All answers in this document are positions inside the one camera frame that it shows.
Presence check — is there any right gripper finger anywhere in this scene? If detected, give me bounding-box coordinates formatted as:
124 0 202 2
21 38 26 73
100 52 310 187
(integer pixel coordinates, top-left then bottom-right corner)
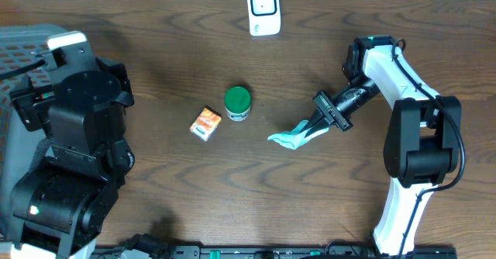
305 123 332 138
304 109 329 131

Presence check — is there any light blue wipes pack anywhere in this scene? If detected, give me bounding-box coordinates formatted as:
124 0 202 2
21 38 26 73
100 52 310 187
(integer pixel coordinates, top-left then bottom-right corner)
267 120 329 150

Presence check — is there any green lid jar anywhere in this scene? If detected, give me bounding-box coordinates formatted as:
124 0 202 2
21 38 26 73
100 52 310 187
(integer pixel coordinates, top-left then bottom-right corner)
225 86 251 122

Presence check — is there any orange snack packet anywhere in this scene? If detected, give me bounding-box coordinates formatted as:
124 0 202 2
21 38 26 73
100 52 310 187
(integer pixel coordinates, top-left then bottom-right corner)
190 108 222 141

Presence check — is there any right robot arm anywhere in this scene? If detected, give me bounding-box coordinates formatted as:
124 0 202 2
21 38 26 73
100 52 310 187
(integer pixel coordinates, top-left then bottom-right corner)
302 36 466 258

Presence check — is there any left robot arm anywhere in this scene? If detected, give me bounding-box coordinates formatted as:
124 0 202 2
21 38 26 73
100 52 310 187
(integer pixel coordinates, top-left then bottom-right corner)
5 31 135 258

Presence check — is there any white barcode scanner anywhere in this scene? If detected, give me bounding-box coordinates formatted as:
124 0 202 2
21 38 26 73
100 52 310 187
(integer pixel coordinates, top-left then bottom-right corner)
247 0 281 36

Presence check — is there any grey plastic basket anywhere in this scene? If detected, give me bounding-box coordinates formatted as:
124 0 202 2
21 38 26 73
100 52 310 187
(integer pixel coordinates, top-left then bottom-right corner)
0 23 71 240

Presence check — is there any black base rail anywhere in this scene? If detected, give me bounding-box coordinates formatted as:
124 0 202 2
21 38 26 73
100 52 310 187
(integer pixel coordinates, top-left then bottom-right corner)
91 244 459 259

